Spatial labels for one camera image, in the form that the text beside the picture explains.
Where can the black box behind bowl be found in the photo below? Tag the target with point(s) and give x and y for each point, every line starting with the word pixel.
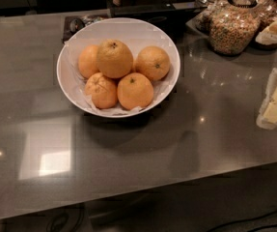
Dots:
pixel 169 17

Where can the glass jar of cereal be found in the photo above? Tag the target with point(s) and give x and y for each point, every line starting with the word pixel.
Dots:
pixel 233 27

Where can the dark tray under jars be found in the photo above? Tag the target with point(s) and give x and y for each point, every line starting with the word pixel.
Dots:
pixel 201 23

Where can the orange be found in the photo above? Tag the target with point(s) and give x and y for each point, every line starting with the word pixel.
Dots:
pixel 102 90
pixel 135 90
pixel 153 62
pixel 87 61
pixel 114 58

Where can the white bowl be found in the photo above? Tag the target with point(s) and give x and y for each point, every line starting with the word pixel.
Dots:
pixel 136 34

